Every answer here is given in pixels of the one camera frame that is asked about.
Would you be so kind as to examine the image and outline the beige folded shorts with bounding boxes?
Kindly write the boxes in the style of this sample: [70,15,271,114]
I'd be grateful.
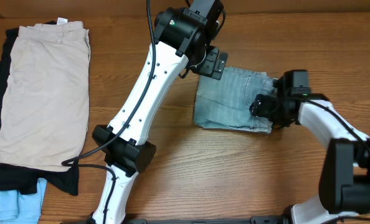
[0,21,90,172]

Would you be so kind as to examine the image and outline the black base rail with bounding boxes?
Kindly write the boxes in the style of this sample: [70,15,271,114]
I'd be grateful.
[122,215,292,224]

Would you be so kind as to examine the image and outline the light blue cloth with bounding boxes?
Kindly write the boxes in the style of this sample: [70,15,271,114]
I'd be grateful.
[0,178,47,224]

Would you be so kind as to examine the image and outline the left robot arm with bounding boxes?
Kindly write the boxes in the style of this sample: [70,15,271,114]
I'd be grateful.
[86,0,228,223]

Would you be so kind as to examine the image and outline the black garment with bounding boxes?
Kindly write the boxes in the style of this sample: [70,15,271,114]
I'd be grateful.
[0,27,79,196]

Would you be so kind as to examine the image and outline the light blue denim shorts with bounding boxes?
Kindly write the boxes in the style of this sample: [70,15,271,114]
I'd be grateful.
[194,67,275,134]

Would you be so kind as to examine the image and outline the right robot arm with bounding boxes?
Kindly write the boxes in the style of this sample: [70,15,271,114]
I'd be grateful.
[249,70,370,224]

